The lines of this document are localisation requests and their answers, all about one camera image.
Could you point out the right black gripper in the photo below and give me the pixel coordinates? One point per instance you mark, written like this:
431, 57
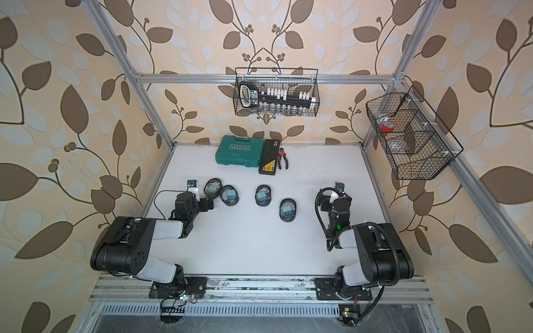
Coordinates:
326, 202

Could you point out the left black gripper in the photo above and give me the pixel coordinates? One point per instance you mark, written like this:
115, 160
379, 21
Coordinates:
203, 207

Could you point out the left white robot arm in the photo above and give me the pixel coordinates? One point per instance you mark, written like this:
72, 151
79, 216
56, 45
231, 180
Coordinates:
125, 248

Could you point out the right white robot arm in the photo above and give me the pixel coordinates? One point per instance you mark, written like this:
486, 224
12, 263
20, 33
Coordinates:
382, 258

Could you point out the green plastic tool case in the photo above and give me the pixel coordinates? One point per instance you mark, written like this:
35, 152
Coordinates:
239, 151

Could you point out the orange black pliers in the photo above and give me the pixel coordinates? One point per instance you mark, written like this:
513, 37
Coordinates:
282, 159

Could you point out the black yellow-label case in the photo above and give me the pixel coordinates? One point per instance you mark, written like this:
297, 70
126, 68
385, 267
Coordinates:
269, 159

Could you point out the red item in basket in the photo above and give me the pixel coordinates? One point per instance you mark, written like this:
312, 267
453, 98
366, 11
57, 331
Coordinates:
385, 124

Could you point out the black socket set holder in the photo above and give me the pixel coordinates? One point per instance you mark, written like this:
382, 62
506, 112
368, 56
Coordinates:
250, 95

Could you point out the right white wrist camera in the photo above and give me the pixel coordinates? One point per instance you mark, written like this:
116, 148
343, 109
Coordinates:
338, 189

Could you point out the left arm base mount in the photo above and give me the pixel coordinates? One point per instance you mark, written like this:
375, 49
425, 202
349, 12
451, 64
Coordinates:
181, 287

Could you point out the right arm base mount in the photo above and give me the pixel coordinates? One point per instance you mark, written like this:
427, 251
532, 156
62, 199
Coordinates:
335, 289

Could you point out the right wire basket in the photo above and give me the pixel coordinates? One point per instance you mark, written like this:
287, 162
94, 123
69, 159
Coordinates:
422, 144

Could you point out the wire basket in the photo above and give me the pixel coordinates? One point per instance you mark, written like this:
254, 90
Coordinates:
294, 79
422, 144

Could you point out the aluminium front rail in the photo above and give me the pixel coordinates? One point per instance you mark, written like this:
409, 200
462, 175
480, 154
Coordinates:
256, 288

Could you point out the back wire basket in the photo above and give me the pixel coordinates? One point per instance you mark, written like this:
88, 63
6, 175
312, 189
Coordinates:
294, 79

